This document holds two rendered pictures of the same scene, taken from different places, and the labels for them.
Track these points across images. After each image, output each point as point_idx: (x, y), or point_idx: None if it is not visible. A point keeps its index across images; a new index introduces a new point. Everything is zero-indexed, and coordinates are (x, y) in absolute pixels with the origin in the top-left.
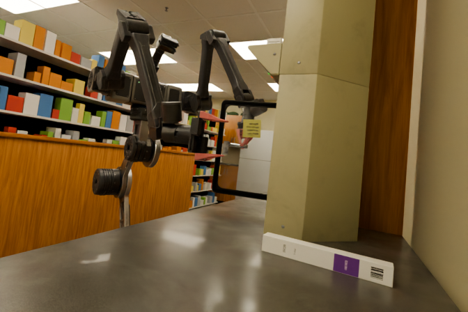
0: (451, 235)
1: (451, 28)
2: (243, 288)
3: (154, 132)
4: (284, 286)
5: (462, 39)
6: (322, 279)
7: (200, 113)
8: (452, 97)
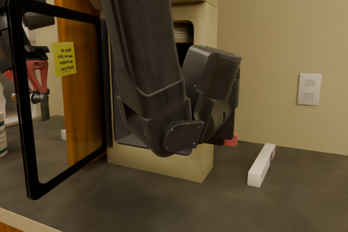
0: (240, 116)
1: None
2: (346, 199)
3: (192, 135)
4: (320, 184)
5: (246, 2)
6: (290, 171)
7: (240, 71)
8: (232, 36)
